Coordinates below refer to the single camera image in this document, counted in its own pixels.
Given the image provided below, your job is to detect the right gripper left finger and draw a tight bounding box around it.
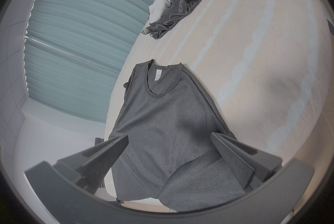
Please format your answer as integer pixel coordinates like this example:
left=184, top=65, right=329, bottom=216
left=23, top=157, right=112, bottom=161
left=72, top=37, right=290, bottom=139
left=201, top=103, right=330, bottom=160
left=55, top=134, right=129, bottom=195

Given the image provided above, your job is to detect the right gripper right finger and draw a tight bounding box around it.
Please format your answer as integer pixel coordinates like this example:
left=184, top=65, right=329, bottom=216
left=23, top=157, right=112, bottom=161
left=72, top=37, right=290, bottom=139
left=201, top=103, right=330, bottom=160
left=210, top=132, right=283, bottom=191

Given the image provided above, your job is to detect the black T-shirt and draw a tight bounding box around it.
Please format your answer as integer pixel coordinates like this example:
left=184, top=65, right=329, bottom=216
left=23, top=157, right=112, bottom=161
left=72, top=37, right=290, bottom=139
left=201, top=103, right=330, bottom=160
left=108, top=60, right=251, bottom=214

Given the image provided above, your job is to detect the bed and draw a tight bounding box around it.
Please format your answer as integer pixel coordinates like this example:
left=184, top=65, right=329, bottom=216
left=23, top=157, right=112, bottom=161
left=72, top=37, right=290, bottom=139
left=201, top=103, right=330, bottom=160
left=104, top=0, right=332, bottom=213

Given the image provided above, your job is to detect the blue-green curtain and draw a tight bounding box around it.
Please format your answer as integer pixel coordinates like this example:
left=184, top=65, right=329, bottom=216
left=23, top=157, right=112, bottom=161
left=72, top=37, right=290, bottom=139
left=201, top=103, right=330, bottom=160
left=26, top=0, right=159, bottom=73
left=23, top=38, right=123, bottom=124

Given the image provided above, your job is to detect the black shiny garment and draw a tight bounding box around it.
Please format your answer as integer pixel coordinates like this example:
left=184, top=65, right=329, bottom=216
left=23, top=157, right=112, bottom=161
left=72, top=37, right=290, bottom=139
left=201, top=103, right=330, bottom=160
left=142, top=0, right=202, bottom=40

